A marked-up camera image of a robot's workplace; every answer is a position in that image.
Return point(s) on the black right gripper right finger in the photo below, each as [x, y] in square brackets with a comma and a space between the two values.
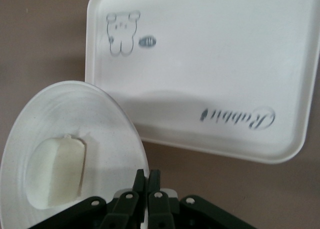
[170, 214]

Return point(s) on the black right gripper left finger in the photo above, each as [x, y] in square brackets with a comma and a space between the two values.
[117, 214]

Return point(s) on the white steamed bun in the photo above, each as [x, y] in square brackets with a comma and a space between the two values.
[60, 169]

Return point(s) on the cream round plate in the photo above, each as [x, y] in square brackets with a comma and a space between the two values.
[112, 129]

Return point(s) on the cream rabbit print tray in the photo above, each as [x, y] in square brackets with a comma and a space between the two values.
[212, 64]

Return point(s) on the brown table cover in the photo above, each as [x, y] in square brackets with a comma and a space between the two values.
[37, 39]

